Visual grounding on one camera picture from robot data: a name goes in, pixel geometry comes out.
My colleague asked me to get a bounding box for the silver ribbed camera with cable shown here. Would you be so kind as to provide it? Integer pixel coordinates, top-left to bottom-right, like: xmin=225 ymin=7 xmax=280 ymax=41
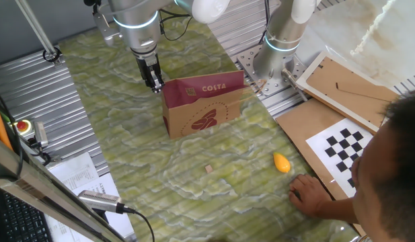
xmin=77 ymin=190 xmax=157 ymax=242

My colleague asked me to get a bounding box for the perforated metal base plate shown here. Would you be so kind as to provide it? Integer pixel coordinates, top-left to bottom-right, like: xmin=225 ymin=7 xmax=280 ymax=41
xmin=236 ymin=44 xmax=308 ymax=97

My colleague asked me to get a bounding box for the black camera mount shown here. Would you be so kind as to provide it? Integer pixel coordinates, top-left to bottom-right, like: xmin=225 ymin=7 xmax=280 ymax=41
xmin=24 ymin=137 xmax=52 ymax=165

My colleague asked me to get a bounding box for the brown cardboard sheet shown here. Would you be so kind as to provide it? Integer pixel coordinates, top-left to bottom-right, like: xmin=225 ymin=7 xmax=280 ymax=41
xmin=275 ymin=97 xmax=376 ymax=237

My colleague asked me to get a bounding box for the white framed brown board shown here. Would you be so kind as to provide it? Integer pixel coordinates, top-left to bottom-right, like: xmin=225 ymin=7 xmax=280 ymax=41
xmin=296 ymin=50 xmax=402 ymax=135

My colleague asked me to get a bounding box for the grey ribbed camera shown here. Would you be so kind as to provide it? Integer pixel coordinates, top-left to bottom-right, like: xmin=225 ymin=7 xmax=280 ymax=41
xmin=34 ymin=121 xmax=49 ymax=149

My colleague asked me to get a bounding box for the black keyboard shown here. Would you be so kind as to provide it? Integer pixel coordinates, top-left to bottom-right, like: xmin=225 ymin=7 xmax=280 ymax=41
xmin=0 ymin=188 xmax=54 ymax=242

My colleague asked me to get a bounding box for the green marble pattern mat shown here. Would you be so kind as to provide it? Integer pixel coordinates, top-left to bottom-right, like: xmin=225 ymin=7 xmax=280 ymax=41
xmin=57 ymin=5 xmax=360 ymax=242

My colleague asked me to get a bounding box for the red emergency stop button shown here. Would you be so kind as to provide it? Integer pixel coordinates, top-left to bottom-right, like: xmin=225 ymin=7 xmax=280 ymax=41
xmin=10 ymin=119 xmax=35 ymax=138

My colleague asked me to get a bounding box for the Costa paper bag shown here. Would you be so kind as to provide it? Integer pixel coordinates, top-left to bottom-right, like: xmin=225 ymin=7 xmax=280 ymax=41
xmin=161 ymin=69 xmax=268 ymax=140

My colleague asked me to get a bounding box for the printed paper sheet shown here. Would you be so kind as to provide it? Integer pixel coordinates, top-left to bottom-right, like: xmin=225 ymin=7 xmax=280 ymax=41
xmin=44 ymin=173 xmax=136 ymax=242
xmin=47 ymin=151 xmax=100 ymax=193

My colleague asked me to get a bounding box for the person's forearm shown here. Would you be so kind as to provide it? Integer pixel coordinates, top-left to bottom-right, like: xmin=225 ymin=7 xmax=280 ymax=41
xmin=314 ymin=196 xmax=360 ymax=225

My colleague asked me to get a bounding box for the metal stand pole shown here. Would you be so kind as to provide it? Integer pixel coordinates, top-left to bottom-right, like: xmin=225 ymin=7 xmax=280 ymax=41
xmin=14 ymin=0 xmax=59 ymax=56

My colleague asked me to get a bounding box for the yellow toy mango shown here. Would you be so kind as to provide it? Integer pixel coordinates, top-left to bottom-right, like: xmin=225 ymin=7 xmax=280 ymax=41
xmin=272 ymin=151 xmax=292 ymax=174

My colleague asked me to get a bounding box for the white marble pattern sheet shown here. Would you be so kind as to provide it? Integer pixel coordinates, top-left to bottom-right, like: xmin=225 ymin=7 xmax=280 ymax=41
xmin=294 ymin=0 xmax=415 ymax=92

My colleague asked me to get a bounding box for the shiny metal frame bar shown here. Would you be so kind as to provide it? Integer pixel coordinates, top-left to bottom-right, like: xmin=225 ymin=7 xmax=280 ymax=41
xmin=0 ymin=134 xmax=127 ymax=242

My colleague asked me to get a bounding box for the person's head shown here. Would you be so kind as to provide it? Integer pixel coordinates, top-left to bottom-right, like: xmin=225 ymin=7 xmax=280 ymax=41
xmin=350 ymin=87 xmax=415 ymax=242

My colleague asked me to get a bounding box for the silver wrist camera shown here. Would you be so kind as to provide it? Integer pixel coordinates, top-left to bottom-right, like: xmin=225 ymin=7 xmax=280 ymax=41
xmin=91 ymin=9 xmax=121 ymax=47

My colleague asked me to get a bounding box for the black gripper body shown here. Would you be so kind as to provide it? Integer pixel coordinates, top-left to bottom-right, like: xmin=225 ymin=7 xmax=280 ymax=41
xmin=135 ymin=53 xmax=163 ymax=89

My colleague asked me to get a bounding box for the checkerboard calibration paper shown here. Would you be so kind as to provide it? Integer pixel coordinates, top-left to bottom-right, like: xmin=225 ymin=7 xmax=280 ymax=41
xmin=305 ymin=117 xmax=375 ymax=199

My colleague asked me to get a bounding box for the silver metal clamp handle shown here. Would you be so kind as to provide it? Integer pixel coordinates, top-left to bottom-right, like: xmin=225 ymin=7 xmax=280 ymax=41
xmin=281 ymin=68 xmax=309 ymax=102

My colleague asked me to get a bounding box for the person's hand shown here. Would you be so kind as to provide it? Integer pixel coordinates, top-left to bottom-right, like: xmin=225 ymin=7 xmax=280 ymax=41
xmin=288 ymin=173 xmax=333 ymax=218

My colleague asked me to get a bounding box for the black cable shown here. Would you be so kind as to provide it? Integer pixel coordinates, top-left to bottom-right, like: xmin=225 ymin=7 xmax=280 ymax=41
xmin=159 ymin=8 xmax=194 ymax=42

